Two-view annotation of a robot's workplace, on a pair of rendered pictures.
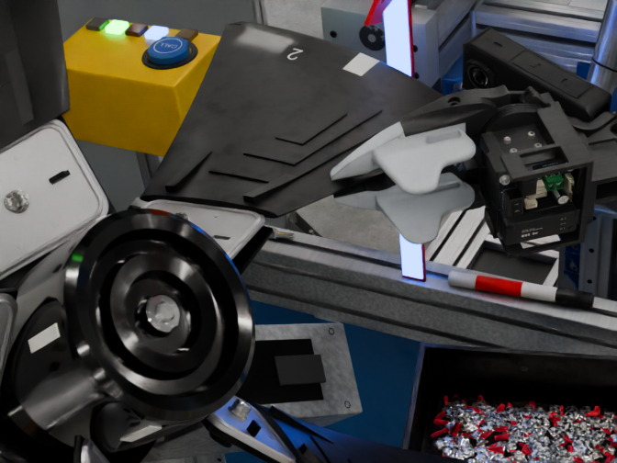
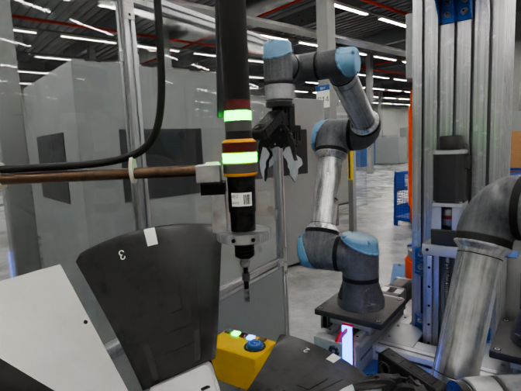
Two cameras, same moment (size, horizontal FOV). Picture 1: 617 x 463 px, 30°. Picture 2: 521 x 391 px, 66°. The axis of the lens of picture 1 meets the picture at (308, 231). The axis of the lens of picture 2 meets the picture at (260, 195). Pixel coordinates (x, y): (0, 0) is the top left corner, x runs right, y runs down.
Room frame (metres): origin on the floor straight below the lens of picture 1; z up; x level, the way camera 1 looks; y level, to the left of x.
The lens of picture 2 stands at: (0.05, 0.02, 1.57)
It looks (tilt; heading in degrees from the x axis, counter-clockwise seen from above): 7 degrees down; 4
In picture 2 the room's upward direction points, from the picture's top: 3 degrees counter-clockwise
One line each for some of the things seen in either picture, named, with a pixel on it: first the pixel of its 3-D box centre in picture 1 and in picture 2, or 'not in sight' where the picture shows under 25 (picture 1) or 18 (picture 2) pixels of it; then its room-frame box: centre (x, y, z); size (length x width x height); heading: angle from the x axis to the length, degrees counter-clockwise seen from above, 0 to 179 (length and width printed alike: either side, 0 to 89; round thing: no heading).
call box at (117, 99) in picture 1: (141, 92); (241, 361); (1.02, 0.15, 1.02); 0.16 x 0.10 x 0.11; 60
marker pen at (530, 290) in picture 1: (520, 288); not in sight; (0.82, -0.20, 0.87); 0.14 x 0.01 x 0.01; 65
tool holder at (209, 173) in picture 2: not in sight; (234, 202); (0.56, 0.09, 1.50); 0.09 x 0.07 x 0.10; 95
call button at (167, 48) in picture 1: (169, 51); (254, 345); (1.00, 0.11, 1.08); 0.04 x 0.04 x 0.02
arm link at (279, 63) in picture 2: not in sight; (278, 64); (1.15, 0.03, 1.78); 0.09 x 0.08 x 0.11; 154
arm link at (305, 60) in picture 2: not in sight; (299, 68); (1.23, -0.03, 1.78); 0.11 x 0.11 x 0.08; 64
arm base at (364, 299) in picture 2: not in sight; (360, 288); (1.33, -0.21, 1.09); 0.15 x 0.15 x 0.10
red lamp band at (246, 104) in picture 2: not in sight; (237, 105); (0.56, 0.08, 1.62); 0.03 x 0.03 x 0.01
